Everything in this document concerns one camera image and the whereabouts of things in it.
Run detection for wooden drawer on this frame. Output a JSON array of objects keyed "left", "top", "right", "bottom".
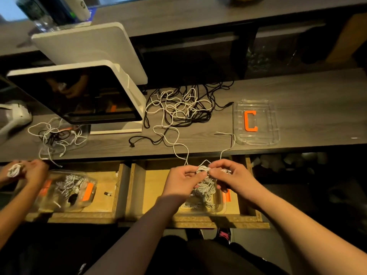
[
  {"left": 119, "top": 157, "right": 270, "bottom": 230},
  {"left": 23, "top": 162, "right": 132, "bottom": 225}
]

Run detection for person's left forearm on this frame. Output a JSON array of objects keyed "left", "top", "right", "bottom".
[{"left": 86, "top": 194, "right": 184, "bottom": 275}]

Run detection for flat cardboard sheet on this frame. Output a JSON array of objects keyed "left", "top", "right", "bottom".
[{"left": 327, "top": 14, "right": 367, "bottom": 65}]

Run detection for black thermos bottle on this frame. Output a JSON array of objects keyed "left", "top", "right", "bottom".
[{"left": 34, "top": 0, "right": 75, "bottom": 25}]

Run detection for person's left hand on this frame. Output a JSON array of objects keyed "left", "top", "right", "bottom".
[{"left": 161, "top": 165, "right": 208, "bottom": 207}]

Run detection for grey wooden bar counter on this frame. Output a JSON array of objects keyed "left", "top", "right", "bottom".
[{"left": 0, "top": 0, "right": 367, "bottom": 58}]

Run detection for white touchscreen monitor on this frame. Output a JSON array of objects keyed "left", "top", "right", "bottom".
[{"left": 6, "top": 60, "right": 147, "bottom": 135}]

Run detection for clear lid orange handle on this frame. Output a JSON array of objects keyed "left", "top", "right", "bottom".
[{"left": 232, "top": 100, "right": 281, "bottom": 147}]

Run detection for another person's forearm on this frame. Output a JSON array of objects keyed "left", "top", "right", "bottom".
[{"left": 0, "top": 180, "right": 40, "bottom": 250}]

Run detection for pile of white containers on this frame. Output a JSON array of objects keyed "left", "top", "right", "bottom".
[{"left": 252, "top": 152, "right": 313, "bottom": 172}]

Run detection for white headset device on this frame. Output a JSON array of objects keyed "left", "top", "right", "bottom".
[{"left": 0, "top": 100, "right": 33, "bottom": 144}]

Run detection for white customer display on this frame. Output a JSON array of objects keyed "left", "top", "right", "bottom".
[{"left": 31, "top": 22, "right": 149, "bottom": 85}]

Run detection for white paper coffee cup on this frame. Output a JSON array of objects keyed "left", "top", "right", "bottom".
[{"left": 63, "top": 0, "right": 93, "bottom": 22}]

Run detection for bundle of black cables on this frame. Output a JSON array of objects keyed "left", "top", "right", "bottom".
[{"left": 183, "top": 82, "right": 236, "bottom": 123}]

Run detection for clear plastic water bottle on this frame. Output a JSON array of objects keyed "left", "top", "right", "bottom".
[{"left": 16, "top": 0, "right": 55, "bottom": 31}]

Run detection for clear container drawer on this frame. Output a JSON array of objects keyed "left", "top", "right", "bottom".
[
  {"left": 178, "top": 169, "right": 233, "bottom": 214},
  {"left": 31, "top": 170, "right": 97, "bottom": 212}
]

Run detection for person's right hand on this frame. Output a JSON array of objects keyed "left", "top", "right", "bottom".
[{"left": 208, "top": 159, "right": 267, "bottom": 204}]

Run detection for black cable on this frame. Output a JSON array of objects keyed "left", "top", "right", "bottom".
[{"left": 129, "top": 131, "right": 167, "bottom": 148}]

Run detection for person's right forearm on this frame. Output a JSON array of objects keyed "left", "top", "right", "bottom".
[{"left": 247, "top": 189, "right": 367, "bottom": 275}]

